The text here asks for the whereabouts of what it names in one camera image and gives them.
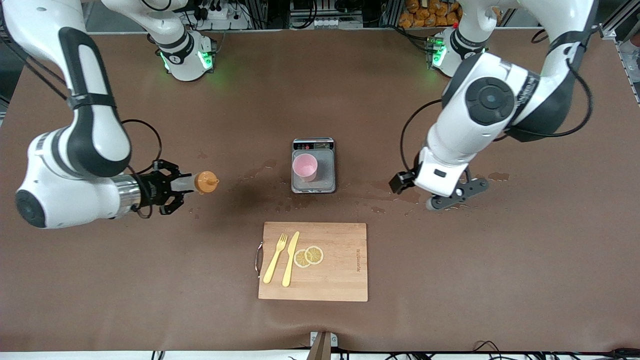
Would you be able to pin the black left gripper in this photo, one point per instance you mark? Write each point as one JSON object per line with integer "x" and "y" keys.
{"x": 401, "y": 181}

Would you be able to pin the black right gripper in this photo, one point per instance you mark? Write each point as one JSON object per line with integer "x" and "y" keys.
{"x": 152, "y": 190}

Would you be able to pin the sauce bottle with orange cap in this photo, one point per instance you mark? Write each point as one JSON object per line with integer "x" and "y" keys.
{"x": 205, "y": 182}

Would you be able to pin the pink plastic cup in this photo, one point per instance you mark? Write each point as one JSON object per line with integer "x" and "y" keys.
{"x": 305, "y": 167}

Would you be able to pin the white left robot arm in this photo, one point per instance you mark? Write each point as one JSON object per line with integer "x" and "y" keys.
{"x": 450, "y": 145}

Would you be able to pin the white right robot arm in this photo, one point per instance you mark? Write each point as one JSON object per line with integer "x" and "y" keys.
{"x": 95, "y": 140}

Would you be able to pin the silver digital kitchen scale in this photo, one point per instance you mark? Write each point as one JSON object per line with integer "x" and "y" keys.
{"x": 325, "y": 175}

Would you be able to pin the lemon slice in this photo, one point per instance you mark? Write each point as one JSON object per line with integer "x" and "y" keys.
{"x": 300, "y": 260}
{"x": 315, "y": 255}

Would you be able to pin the yellow plastic fork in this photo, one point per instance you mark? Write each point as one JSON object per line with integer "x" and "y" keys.
{"x": 274, "y": 262}

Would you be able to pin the yellow plastic knife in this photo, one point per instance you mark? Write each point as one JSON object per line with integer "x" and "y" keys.
{"x": 289, "y": 265}

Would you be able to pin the orange snack bag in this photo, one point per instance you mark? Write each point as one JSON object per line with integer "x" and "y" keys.
{"x": 425, "y": 15}

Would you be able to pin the white terminal block row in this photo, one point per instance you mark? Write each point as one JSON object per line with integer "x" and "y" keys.
{"x": 325, "y": 22}

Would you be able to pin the white power strip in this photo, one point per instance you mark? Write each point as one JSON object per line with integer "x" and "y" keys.
{"x": 222, "y": 15}

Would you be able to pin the metal table edge bracket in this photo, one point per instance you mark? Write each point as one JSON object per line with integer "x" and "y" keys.
{"x": 322, "y": 347}

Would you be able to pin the aluminium frame rail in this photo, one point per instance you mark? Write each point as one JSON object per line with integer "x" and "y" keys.
{"x": 631, "y": 70}

